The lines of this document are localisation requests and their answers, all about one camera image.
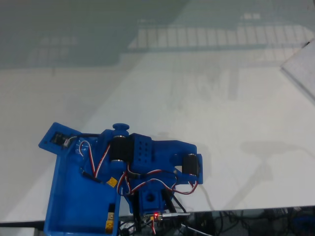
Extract blue plastic bin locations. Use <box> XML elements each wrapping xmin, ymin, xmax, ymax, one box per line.
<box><xmin>43</xmin><ymin>137</ymin><xmax>122</xmax><ymax>236</ymax></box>

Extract controller board with red light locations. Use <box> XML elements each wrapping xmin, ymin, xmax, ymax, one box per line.
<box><xmin>143</xmin><ymin>211</ymin><xmax>165</xmax><ymax>222</ymax></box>

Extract white flat board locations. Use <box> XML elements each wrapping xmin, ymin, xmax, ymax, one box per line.
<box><xmin>280</xmin><ymin>38</ymin><xmax>315</xmax><ymax>104</ymax></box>

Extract black camera cable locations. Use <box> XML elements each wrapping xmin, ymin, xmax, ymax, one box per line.
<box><xmin>70</xmin><ymin>132</ymin><xmax>102</xmax><ymax>139</ymax></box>

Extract blue gripper camera mount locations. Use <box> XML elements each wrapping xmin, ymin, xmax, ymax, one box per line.
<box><xmin>38</xmin><ymin>122</ymin><xmax>81</xmax><ymax>156</ymax></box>

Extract silver cable plug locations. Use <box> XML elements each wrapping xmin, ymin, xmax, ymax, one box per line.
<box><xmin>162</xmin><ymin>212</ymin><xmax>190</xmax><ymax>218</ymax></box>

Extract black cable tangle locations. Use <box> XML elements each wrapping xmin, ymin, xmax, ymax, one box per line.
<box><xmin>191</xmin><ymin>207</ymin><xmax>315</xmax><ymax>236</ymax></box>

